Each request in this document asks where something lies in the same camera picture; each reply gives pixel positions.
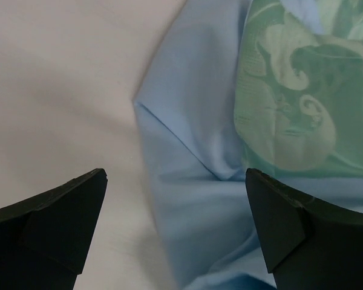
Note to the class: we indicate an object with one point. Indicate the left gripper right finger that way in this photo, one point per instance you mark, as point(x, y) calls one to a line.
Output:
point(307, 243)

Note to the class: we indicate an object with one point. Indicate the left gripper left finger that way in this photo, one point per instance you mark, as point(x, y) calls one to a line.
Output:
point(45, 239)

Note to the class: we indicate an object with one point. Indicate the light blue pillowcase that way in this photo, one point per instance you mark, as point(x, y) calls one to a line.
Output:
point(275, 86)

